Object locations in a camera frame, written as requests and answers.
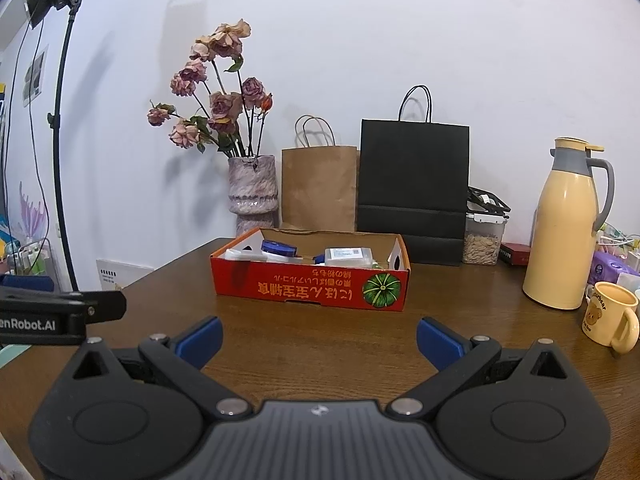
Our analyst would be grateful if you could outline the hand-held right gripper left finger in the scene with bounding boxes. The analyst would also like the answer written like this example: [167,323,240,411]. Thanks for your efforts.
[72,316,253,421]

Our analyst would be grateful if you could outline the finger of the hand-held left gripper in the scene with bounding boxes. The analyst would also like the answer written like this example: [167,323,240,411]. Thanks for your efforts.
[0,289,126,323]
[0,274,55,294]

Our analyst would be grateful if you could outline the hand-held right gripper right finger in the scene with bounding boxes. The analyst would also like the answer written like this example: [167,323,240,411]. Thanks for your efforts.
[387,317,568,421]

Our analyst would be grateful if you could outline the red and white lint brush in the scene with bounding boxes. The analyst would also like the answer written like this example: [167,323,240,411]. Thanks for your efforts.
[225,247,267,263]

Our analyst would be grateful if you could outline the red cardboard box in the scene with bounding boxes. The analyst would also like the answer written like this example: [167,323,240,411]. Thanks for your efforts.
[210,227,412,313]

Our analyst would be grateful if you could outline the white rectangular labelled bottle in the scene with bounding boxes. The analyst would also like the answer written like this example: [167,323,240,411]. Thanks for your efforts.
[324,247,374,267]

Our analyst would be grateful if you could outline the clear organiser rack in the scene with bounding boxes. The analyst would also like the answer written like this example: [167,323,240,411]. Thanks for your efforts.
[0,236,54,281]

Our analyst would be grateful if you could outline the mint green basin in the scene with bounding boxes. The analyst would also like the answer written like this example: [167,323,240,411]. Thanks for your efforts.
[0,347,32,368]

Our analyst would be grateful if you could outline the purple flower ornament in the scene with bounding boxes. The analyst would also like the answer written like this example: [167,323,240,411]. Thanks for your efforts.
[17,182,49,244]

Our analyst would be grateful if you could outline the clear seed container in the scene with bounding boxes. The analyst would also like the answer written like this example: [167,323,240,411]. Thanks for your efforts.
[462,186,511,266]

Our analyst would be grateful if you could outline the dark red box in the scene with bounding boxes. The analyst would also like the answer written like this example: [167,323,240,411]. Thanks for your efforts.
[500,242,532,266]

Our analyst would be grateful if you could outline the yellow thermos jug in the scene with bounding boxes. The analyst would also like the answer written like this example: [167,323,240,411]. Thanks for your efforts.
[522,137,615,311]

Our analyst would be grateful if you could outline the mottled pink ceramic vase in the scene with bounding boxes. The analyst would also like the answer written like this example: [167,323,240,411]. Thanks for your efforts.
[228,155,278,236]

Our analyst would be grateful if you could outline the yellow bear mug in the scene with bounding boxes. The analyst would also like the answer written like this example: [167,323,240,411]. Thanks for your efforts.
[581,281,640,356]

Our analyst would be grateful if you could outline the black paper bag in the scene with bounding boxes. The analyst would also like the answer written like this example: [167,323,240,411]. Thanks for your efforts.
[356,85,471,267]

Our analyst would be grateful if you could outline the purple box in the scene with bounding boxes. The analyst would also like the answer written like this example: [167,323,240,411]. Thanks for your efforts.
[587,251,640,287]

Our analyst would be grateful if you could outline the brown paper bag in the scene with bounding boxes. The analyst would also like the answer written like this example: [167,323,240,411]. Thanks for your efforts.
[281,115,360,234]

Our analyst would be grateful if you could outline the dried pink roses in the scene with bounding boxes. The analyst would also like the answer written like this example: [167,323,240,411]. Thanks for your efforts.
[147,19,275,159]

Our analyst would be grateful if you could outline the black light cable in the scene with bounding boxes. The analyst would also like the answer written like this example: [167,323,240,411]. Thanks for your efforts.
[0,24,51,243]

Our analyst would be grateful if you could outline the tangle of white cables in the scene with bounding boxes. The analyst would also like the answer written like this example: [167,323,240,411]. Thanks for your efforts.
[597,222,640,262]

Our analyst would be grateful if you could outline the grey wall poster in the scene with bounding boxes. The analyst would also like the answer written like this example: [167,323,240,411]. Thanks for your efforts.
[22,45,50,102]

